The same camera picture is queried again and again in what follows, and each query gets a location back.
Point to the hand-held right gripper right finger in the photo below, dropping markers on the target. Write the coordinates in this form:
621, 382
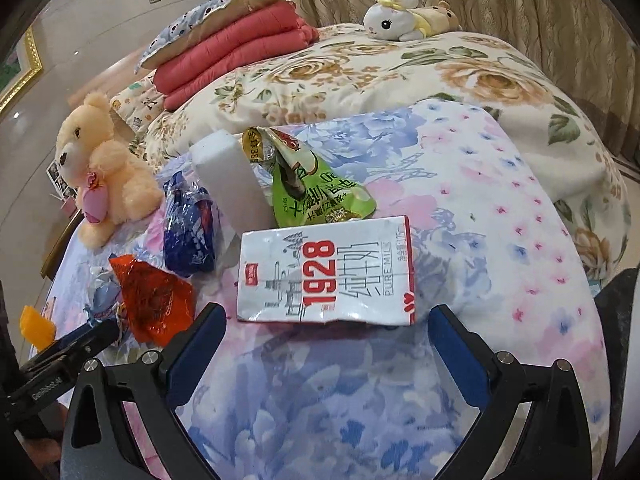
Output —
460, 360

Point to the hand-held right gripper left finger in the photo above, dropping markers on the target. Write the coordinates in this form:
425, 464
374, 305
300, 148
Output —
197, 355

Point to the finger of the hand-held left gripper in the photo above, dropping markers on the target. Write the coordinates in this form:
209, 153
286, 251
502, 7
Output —
75, 342

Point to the silver blue wrapper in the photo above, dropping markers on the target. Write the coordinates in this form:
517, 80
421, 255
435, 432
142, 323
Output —
105, 295

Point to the red orange wrapper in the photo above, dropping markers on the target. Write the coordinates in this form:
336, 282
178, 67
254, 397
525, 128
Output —
155, 300

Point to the blue plastic wrapper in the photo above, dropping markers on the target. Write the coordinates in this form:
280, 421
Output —
187, 230

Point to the white milk carton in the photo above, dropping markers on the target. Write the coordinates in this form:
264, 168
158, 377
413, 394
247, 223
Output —
325, 270

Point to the white foam block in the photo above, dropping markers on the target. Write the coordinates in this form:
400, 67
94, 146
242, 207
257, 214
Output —
230, 180

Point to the green snack packet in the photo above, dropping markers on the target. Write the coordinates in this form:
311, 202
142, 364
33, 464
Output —
320, 190

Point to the tall orange foam net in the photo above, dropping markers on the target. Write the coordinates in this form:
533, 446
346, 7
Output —
36, 329

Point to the blue pink floral bedsheet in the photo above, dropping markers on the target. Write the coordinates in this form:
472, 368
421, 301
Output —
475, 210

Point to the beige teddy bear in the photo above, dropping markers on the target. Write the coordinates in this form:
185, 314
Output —
110, 175

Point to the cartoon print pillow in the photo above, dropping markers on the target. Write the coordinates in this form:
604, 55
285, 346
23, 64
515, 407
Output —
140, 100

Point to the gold framed landscape painting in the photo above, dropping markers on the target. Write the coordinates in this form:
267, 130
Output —
20, 70

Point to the cream floral duvet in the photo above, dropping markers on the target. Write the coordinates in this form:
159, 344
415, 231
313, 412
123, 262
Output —
400, 70

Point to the folded red quilt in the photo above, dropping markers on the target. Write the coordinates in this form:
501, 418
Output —
235, 50

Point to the panda print pillow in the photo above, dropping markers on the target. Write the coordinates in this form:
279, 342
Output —
210, 15

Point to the yellow bear plush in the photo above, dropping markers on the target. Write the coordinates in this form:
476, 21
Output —
440, 17

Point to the white bunny plush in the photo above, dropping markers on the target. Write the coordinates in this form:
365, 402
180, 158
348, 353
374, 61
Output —
390, 17

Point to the black white photo frame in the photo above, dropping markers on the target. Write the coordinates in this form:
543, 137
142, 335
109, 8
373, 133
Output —
57, 175

